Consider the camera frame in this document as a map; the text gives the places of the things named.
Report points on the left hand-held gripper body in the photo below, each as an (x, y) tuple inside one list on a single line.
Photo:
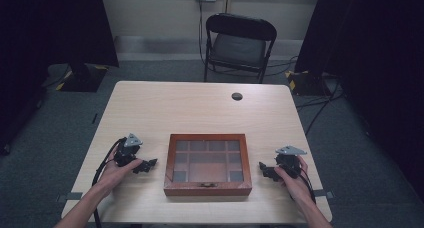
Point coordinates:
[(126, 153)]

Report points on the black stand base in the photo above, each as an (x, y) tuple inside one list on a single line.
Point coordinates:
[(308, 83), (85, 79)]

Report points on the person's right hand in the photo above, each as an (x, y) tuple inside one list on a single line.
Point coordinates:
[(295, 188)]

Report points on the dark curtain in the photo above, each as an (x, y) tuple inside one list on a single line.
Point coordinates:
[(376, 71), (50, 31)]

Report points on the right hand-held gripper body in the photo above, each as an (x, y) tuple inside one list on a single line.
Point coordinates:
[(288, 163)]

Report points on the person's left hand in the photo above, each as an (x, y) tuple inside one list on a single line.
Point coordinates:
[(115, 174)]

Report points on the black folding chair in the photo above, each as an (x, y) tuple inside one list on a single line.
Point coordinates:
[(238, 46)]

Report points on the wooden box with glass lid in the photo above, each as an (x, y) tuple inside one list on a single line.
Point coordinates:
[(208, 171)]

